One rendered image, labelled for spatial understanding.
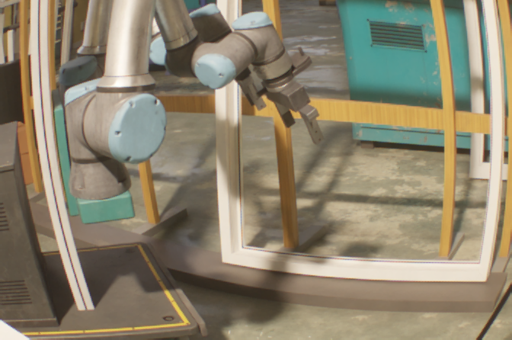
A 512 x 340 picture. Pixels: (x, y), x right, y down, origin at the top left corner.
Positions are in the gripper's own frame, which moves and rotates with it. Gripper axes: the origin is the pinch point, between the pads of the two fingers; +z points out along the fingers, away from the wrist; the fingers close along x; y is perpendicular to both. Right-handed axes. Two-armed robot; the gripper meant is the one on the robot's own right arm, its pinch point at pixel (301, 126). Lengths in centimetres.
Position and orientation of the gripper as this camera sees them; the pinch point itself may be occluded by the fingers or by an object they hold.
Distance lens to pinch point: 204.6
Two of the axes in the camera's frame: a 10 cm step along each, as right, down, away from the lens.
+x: 4.9, 3.1, -8.1
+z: 3.8, 7.7, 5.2
